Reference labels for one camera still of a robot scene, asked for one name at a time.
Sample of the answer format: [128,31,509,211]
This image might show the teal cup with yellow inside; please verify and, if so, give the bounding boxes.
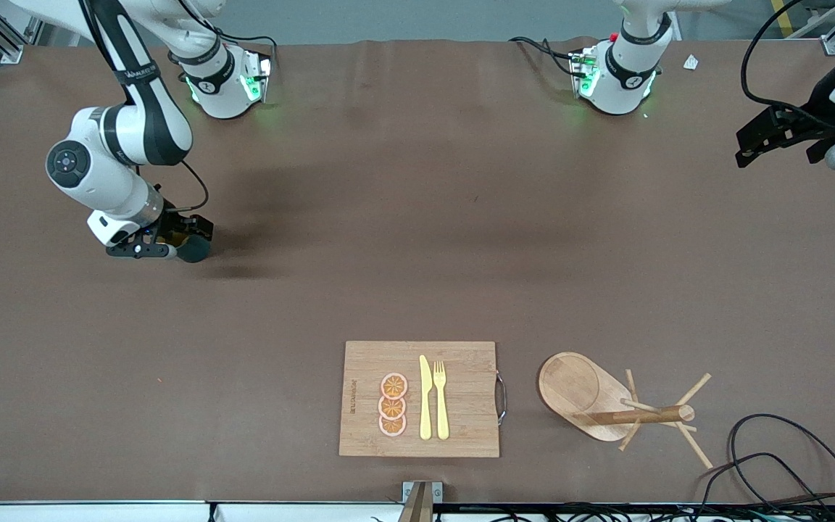
[171,232,212,264]

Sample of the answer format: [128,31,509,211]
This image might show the wooden mug rack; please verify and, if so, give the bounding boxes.
[538,352,714,470]

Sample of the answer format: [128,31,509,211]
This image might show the yellow plastic knife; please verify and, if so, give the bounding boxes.
[419,355,433,441]

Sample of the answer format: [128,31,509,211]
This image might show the yellow plastic fork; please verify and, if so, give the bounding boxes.
[433,360,451,441]

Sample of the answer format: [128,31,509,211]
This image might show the wooden cutting board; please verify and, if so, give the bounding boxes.
[338,341,508,458]

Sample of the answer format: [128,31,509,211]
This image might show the black right base cable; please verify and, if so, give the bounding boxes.
[170,0,279,70]

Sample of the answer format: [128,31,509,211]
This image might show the black base cable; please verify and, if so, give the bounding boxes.
[170,0,279,70]
[509,36,580,78]

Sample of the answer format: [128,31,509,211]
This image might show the black left base cable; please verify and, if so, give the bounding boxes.
[509,36,580,78]

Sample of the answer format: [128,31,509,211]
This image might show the black looped cable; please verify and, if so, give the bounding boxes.
[699,452,828,512]
[728,413,835,522]

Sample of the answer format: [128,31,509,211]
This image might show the white table edge rail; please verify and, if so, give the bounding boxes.
[0,500,405,522]

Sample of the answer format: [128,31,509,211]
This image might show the metal bracket with wooden post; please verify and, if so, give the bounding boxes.
[397,481,444,522]

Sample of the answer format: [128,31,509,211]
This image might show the black cable bundle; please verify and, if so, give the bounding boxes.
[432,503,835,522]

